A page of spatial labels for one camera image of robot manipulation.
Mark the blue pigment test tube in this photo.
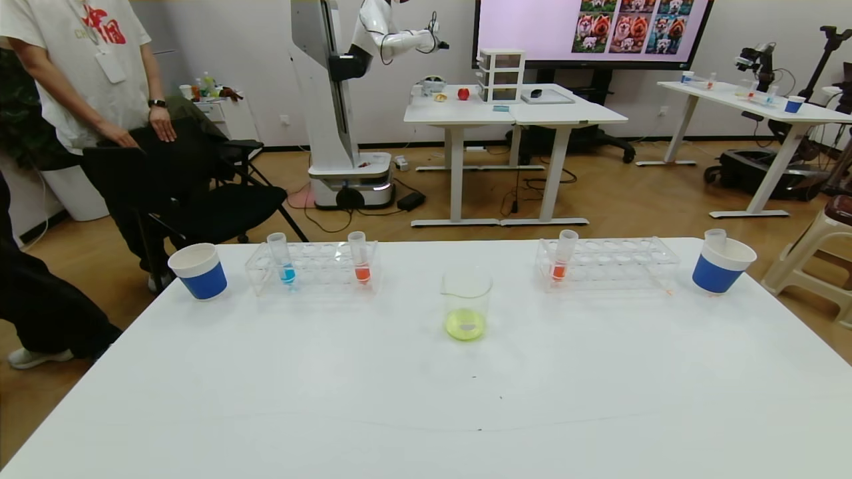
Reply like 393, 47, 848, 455
266, 232, 296, 287

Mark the black wheeled robot base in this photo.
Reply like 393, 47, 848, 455
704, 148, 829, 202

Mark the orange pigment test tube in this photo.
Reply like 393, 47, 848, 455
550, 230, 578, 281
347, 231, 371, 285

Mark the clear glass beaker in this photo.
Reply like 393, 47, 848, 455
440, 266, 494, 343

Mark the clear plastic test tube rack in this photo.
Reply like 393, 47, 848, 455
536, 236, 681, 294
244, 240, 379, 297

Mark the white standing desk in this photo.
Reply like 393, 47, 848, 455
636, 80, 852, 219
501, 82, 629, 227
403, 84, 517, 228

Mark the white humanoid robot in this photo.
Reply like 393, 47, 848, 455
290, 0, 451, 211

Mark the white mini drawer unit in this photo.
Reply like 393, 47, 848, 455
475, 48, 526, 104

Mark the grey flat tray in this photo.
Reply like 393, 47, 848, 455
521, 87, 576, 105

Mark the black display stand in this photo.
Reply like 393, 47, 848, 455
506, 67, 636, 164

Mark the black folding chair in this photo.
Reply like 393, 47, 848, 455
213, 138, 274, 194

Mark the white low cabinet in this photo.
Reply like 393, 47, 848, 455
196, 98, 260, 142

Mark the blue white paper cup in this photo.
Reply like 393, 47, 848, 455
692, 237, 758, 295
167, 243, 228, 301

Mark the black office chair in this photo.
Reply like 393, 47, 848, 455
80, 123, 310, 280

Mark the olive green jacket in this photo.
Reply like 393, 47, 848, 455
163, 95, 227, 140

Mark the white plant pot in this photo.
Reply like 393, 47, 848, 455
40, 163, 110, 222

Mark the person in white t-shirt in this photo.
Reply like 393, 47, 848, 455
0, 0, 179, 293

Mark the beige plastic stool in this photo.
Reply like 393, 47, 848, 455
761, 194, 852, 331

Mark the person in black clothes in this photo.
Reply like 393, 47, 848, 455
0, 170, 124, 371

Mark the large green leafy plant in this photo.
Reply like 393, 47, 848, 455
0, 47, 74, 170

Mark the large wall display screen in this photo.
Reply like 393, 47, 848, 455
472, 0, 715, 71

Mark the black camera tripod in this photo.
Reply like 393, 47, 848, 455
799, 24, 852, 100

